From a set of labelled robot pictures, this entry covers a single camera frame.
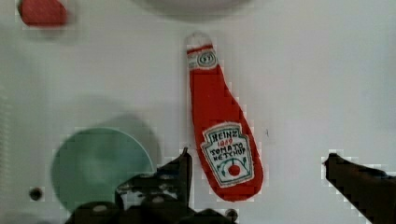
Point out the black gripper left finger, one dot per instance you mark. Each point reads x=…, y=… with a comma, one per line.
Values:
x=159, y=198

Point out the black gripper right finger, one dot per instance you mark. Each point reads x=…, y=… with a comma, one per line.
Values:
x=371, y=191

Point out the red plush ketchup bottle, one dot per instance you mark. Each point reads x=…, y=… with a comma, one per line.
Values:
x=224, y=141

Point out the green cup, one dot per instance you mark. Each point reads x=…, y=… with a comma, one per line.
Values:
x=90, y=164

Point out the round lilac plate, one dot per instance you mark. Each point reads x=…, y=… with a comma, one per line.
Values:
x=191, y=7

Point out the light red toy strawberry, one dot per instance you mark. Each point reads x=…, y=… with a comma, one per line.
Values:
x=42, y=13

